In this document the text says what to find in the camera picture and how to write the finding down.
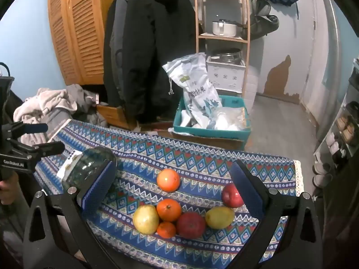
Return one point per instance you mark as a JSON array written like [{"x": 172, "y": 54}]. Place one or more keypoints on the wooden shelf rack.
[{"x": 248, "y": 47}]

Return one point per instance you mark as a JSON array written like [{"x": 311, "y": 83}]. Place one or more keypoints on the red apple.
[
  {"x": 232, "y": 195},
  {"x": 190, "y": 224}
]

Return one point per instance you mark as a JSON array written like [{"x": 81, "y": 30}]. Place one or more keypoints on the white cooking pot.
[{"x": 224, "y": 28}]

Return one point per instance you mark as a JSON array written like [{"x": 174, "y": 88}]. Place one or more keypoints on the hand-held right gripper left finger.
[{"x": 96, "y": 187}]

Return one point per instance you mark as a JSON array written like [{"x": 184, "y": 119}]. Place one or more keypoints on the steel pot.
[{"x": 225, "y": 54}]

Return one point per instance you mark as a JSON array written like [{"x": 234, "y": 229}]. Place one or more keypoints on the wooden louvered wardrobe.
[{"x": 81, "y": 30}]

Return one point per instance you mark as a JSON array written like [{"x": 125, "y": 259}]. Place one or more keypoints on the yellow pear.
[{"x": 145, "y": 219}]

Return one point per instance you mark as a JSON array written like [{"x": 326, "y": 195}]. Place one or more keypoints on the small orange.
[{"x": 166, "y": 229}]

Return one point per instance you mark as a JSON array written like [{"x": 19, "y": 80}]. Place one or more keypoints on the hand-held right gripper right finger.
[{"x": 246, "y": 190}]

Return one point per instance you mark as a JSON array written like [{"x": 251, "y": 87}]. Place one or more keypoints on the blue patterned tablecloth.
[{"x": 196, "y": 159}]

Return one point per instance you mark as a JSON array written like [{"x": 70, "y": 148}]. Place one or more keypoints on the grey garment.
[{"x": 81, "y": 101}]

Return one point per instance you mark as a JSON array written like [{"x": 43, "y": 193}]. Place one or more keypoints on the pile of clothes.
[{"x": 42, "y": 103}]

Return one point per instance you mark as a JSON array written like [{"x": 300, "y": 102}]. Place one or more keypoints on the wooden crate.
[{"x": 115, "y": 115}]

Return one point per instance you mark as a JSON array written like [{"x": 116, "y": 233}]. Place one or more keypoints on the green glass jar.
[{"x": 89, "y": 162}]

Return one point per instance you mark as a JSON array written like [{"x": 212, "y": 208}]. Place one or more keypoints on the white shoe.
[
  {"x": 321, "y": 168},
  {"x": 322, "y": 180}
]

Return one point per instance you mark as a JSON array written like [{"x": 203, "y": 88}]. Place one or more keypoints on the brown shoe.
[
  {"x": 342, "y": 122},
  {"x": 350, "y": 135}
]

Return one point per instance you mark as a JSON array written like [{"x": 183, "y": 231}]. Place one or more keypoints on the white rice bag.
[{"x": 196, "y": 89}]

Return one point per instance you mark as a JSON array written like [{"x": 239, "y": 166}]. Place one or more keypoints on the person's left hand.
[{"x": 9, "y": 190}]

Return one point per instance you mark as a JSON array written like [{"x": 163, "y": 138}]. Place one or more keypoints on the teal box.
[{"x": 179, "y": 127}]

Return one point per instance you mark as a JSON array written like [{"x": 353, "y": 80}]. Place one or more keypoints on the clear plastic bags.
[{"x": 228, "y": 119}]

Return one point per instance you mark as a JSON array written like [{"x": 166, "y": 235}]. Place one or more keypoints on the black coat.
[{"x": 151, "y": 47}]

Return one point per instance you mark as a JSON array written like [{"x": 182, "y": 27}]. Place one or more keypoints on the white shoe rack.
[{"x": 325, "y": 143}]

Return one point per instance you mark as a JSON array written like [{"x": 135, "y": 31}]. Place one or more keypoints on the yellow lemon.
[{"x": 220, "y": 217}]

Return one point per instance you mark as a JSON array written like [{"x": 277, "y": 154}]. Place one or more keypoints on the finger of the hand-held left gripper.
[
  {"x": 33, "y": 128},
  {"x": 47, "y": 148}
]

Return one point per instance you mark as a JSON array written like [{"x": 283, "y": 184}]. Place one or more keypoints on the grey-green hanging bag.
[{"x": 262, "y": 16}]

